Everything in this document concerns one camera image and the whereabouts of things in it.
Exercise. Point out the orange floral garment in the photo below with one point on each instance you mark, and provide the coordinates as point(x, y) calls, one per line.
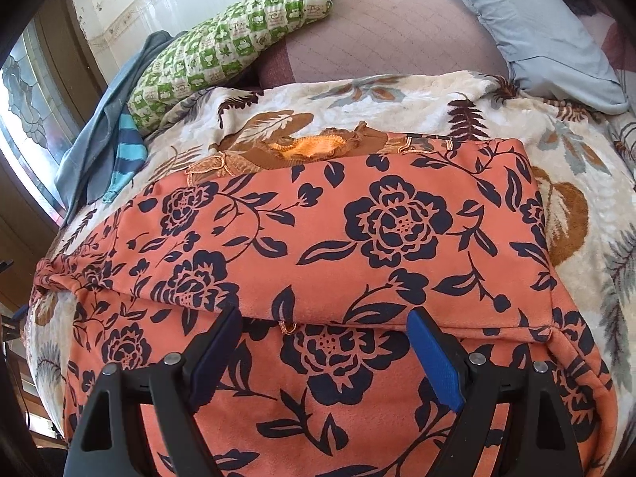
point(377, 238)

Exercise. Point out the leaf print blanket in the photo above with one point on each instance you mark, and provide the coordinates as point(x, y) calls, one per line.
point(586, 194)

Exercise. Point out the stained glass door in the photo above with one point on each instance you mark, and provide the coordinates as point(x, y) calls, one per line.
point(35, 104)

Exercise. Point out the grey blue pillow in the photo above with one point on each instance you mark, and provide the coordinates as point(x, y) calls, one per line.
point(541, 25)

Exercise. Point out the blue cloth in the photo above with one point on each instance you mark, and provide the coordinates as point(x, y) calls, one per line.
point(99, 124)

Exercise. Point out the teal striped cloth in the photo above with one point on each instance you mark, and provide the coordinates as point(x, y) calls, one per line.
point(126, 159)

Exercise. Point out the green checked pillow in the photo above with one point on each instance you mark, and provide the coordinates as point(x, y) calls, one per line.
point(223, 44)

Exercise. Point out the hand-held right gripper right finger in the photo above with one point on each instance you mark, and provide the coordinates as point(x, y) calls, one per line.
point(437, 362)

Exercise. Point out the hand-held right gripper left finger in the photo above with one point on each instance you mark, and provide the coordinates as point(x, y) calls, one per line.
point(218, 357)

